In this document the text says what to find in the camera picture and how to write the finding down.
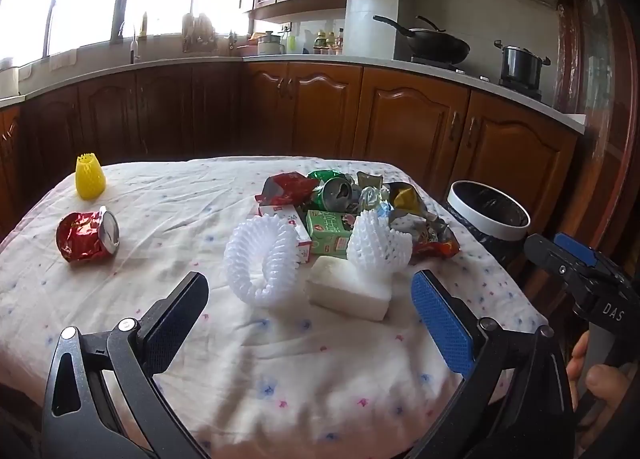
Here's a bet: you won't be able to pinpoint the person's right hand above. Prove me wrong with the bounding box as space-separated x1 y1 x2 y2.
566 331 636 421

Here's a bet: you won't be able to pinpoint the clear crumpled plastic wrapper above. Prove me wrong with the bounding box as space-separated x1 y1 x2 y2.
355 170 396 212

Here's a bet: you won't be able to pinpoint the steel cooking pot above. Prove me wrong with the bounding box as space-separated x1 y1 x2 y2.
494 40 551 87

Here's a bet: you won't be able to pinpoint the red and silver snack wrapper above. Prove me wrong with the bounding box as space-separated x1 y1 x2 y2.
390 214 461 260

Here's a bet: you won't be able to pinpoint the red crumpled snack wrapper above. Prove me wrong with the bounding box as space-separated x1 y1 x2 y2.
255 172 321 212

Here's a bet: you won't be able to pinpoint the yellow crumpled snack wrapper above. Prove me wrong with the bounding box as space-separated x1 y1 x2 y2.
387 180 433 220

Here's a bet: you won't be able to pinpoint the white countertop appliance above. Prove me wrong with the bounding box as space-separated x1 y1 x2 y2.
0 59 21 97

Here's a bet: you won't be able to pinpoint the black bin with white rim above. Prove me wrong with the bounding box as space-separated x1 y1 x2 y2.
445 180 531 271

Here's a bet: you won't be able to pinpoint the black wok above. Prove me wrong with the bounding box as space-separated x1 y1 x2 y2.
372 15 471 65

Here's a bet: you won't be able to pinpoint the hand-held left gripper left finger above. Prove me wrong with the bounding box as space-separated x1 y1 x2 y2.
42 270 211 459

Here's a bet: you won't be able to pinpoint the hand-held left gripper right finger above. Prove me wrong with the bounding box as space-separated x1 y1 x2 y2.
410 268 576 459

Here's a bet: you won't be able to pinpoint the wooden door frame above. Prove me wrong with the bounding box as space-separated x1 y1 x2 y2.
555 0 640 260

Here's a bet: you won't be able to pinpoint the yellow foam fruit net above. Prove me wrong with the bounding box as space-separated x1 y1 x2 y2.
75 152 107 201

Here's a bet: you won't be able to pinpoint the utensil rack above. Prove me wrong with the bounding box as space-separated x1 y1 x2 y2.
181 13 217 52

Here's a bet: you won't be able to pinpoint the crushed green drink can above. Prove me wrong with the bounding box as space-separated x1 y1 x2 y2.
306 169 358 212

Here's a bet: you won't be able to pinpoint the grey kitchen countertop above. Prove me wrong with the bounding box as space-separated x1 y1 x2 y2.
0 55 587 135

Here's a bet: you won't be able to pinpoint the white floral tablecloth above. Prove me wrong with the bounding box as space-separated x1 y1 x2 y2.
0 155 551 459

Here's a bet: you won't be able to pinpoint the large white foam fruit net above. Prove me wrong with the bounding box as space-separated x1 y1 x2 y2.
223 218 301 307

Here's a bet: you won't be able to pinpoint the small white foam fruit net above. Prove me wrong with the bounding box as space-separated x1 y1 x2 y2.
346 209 413 285

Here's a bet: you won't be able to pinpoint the red and white carton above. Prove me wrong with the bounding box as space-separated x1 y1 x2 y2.
258 204 313 265

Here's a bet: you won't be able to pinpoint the white foam block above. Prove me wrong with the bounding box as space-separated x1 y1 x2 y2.
306 255 393 322

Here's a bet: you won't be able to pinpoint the crushed red drink can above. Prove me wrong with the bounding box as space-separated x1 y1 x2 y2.
55 206 121 264

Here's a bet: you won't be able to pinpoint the green drink carton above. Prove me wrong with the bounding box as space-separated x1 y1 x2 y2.
305 209 358 260

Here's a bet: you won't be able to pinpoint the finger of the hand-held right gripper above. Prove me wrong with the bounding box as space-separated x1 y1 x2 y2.
524 232 626 301

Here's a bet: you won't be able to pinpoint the wooden lower cabinets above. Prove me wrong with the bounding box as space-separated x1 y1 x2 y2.
0 62 581 235

